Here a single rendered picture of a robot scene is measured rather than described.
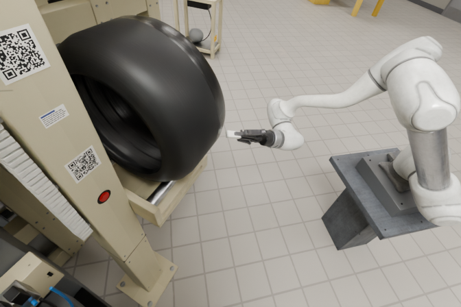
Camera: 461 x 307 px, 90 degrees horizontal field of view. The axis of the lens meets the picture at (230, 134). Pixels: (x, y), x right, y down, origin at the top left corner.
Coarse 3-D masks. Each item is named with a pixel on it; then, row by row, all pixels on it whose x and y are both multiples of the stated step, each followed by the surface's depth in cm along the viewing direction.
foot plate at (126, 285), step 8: (160, 256) 153; (160, 264) 150; (168, 264) 151; (168, 272) 147; (120, 280) 142; (128, 280) 143; (160, 280) 144; (168, 280) 144; (120, 288) 139; (128, 288) 140; (136, 288) 140; (152, 288) 141; (160, 288) 141; (136, 296) 137; (144, 296) 138; (152, 296) 138; (160, 296) 138; (144, 304) 135; (152, 304) 135
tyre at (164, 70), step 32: (96, 32) 59; (128, 32) 60; (160, 32) 64; (64, 64) 62; (96, 64) 56; (128, 64) 55; (160, 64) 58; (192, 64) 65; (96, 96) 93; (128, 96) 57; (160, 96) 57; (192, 96) 63; (96, 128) 93; (128, 128) 103; (160, 128) 60; (192, 128) 64; (128, 160) 95; (160, 160) 98; (192, 160) 70
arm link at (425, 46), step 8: (416, 40) 70; (424, 40) 69; (432, 40) 68; (400, 48) 74; (408, 48) 71; (416, 48) 70; (424, 48) 68; (432, 48) 67; (440, 48) 68; (384, 56) 79; (392, 56) 75; (400, 56) 71; (408, 56) 69; (416, 56) 67; (424, 56) 67; (432, 56) 68; (440, 56) 69; (376, 64) 80; (384, 64) 76; (392, 64) 72; (376, 72) 79; (384, 72) 75; (376, 80) 79; (384, 80) 76; (384, 88) 80
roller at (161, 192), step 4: (176, 180) 93; (160, 184) 89; (164, 184) 89; (168, 184) 89; (172, 184) 91; (156, 188) 88; (160, 188) 87; (164, 188) 88; (168, 188) 89; (156, 192) 86; (160, 192) 87; (164, 192) 88; (152, 196) 85; (156, 196) 85; (160, 196) 86; (164, 196) 88; (148, 200) 84; (152, 200) 84; (156, 200) 85; (160, 200) 86; (156, 204) 85
